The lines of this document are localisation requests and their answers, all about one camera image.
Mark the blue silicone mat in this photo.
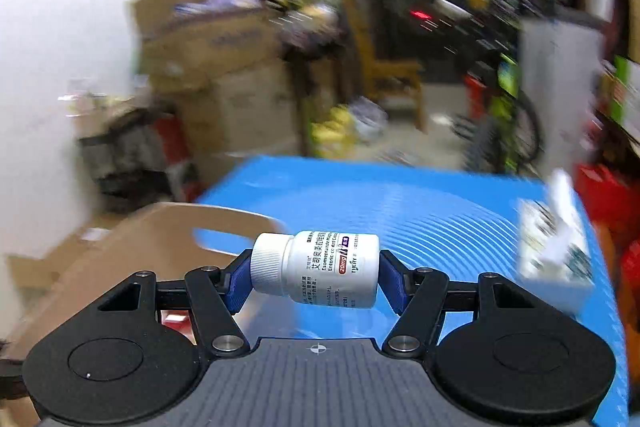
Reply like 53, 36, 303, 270
197, 154, 632, 427

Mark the white tissue pack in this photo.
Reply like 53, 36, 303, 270
515, 169, 597, 314

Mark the white pill bottle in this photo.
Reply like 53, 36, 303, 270
249, 231, 381, 309

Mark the white chest freezer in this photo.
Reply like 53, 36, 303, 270
517, 19, 607, 180

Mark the wooden chair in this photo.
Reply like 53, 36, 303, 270
345, 0, 427, 130

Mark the black utility cart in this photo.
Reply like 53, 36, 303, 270
75, 104, 176, 214

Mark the red and black appliance box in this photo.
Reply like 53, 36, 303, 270
155, 114, 199, 202

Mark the taped large cardboard box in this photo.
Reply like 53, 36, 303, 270
150, 57, 302, 158

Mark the clear plastic bag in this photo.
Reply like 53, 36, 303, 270
350, 98, 389, 144

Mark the yellow oil jug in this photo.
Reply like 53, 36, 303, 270
327, 104, 357, 142
310, 119, 351, 158

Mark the green carton with red label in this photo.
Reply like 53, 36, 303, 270
607, 56, 640, 128

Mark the green bicycle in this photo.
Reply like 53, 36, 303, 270
465, 49, 545, 174

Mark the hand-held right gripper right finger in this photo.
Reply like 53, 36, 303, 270
377, 249, 543, 358

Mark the beige plastic bin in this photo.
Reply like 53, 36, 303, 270
5, 202, 287, 358

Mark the red bucket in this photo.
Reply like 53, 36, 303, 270
462, 74, 494, 124

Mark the open cardboard box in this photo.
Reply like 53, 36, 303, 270
6, 209, 123, 295

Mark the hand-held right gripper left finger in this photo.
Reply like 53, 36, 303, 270
97, 249, 256, 358

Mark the printed large cardboard box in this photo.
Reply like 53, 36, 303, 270
131, 0, 282, 78

